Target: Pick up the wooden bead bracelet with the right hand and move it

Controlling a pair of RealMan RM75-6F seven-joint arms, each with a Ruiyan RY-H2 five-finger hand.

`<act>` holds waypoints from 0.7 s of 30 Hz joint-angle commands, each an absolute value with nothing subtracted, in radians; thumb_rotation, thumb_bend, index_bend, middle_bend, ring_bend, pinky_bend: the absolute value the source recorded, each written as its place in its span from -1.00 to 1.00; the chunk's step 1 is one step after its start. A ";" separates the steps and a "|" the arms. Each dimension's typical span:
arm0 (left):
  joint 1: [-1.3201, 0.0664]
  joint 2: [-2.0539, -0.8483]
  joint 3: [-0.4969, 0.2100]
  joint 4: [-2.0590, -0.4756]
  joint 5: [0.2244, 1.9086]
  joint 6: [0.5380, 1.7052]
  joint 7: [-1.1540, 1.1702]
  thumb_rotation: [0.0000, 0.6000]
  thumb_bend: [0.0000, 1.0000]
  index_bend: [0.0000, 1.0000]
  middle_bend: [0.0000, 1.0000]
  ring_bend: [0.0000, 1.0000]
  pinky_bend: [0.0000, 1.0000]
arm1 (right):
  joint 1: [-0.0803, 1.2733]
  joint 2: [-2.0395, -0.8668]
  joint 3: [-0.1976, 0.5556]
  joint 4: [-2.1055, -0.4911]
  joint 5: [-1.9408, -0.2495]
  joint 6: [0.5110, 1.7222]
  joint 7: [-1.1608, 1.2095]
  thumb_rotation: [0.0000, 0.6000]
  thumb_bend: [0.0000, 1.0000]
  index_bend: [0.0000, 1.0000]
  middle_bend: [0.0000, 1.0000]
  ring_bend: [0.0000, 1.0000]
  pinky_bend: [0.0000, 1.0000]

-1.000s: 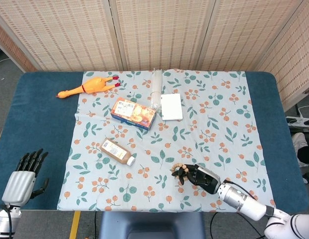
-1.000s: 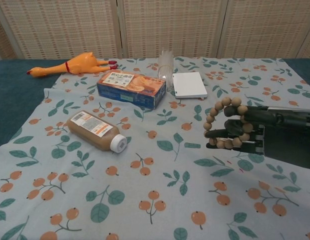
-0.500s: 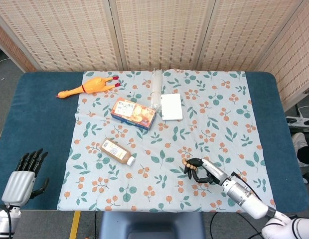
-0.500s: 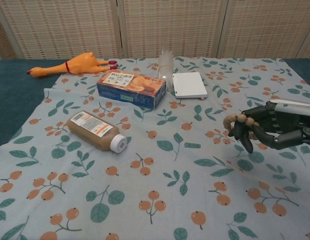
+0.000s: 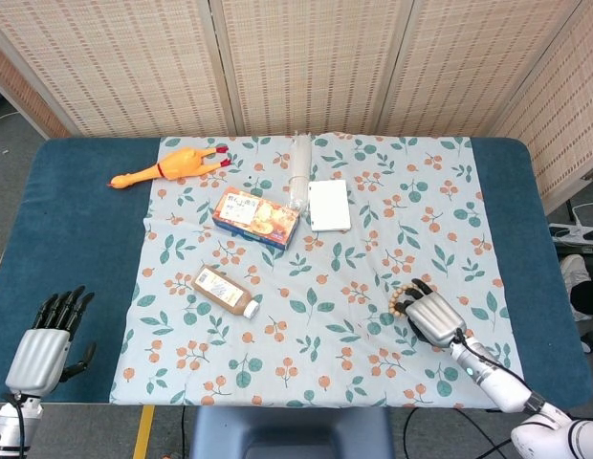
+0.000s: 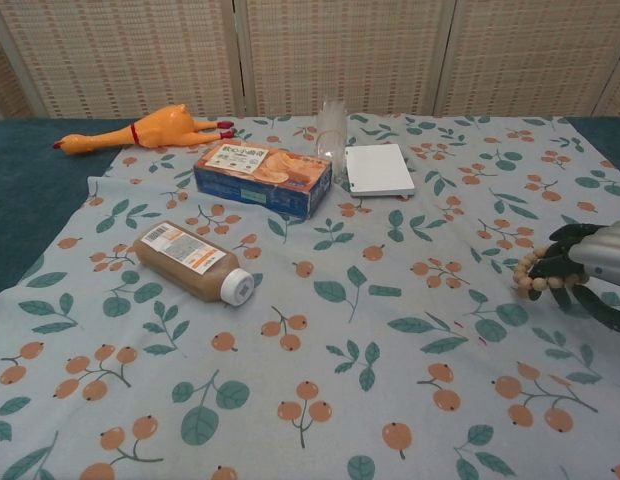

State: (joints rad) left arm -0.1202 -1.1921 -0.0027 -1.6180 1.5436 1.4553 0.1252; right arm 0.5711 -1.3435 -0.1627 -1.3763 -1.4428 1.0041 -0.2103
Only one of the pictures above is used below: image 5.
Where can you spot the flat white box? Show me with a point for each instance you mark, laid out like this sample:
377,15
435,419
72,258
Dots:
329,205

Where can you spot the brown drink bottle white cap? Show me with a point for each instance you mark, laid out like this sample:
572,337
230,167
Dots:
220,289

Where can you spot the dark blue felt table cover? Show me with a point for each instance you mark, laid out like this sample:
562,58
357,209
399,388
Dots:
76,229

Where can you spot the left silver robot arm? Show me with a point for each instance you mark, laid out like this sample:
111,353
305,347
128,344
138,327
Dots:
7,425

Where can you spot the woven bamboo screen panel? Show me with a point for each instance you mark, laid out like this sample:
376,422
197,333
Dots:
468,62
124,67
564,105
24,95
311,62

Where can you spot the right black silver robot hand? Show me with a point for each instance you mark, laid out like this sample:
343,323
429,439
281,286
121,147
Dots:
435,318

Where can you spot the white device on floor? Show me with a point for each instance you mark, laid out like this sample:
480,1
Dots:
576,234

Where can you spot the floral light blue tablecloth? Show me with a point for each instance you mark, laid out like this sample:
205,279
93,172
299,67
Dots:
301,268

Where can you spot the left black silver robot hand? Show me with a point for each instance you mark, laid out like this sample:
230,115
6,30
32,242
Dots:
36,356

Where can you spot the blue orange snack box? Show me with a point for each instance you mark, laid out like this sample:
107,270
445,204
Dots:
253,217

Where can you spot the white shoe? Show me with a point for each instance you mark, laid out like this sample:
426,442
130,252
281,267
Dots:
575,272

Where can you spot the yellow rubber chicken toy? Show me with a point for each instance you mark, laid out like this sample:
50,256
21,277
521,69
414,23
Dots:
182,162

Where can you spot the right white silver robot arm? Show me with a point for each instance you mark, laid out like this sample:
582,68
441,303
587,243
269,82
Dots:
497,382

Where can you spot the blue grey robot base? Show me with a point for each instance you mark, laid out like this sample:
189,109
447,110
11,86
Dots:
287,430

